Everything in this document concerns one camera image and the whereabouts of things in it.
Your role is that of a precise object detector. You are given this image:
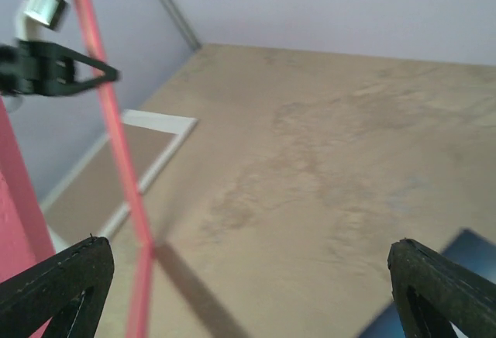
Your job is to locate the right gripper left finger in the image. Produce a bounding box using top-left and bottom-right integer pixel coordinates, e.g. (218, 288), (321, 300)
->
(1, 236), (115, 338)

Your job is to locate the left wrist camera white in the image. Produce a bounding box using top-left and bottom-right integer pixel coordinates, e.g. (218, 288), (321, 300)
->
(14, 0), (69, 41)

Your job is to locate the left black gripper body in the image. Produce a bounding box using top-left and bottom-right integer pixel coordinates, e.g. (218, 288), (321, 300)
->
(1, 41), (78, 96)

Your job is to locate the sunset landscape photo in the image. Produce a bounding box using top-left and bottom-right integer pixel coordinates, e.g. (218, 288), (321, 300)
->
(360, 229), (495, 337)

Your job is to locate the pink wooden picture frame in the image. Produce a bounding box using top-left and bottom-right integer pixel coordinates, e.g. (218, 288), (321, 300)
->
(1, 0), (153, 337)

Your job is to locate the white mat board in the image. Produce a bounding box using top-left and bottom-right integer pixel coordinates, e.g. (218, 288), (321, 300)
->
(40, 110), (198, 252)

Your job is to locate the brown cardboard backing board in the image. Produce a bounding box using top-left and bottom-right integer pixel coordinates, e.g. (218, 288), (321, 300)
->
(42, 125), (176, 244)

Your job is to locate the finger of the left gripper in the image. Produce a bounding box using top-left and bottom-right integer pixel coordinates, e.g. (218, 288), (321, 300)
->
(57, 46), (119, 96)

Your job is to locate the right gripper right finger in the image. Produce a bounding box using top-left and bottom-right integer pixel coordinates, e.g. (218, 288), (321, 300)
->
(387, 239), (495, 337)

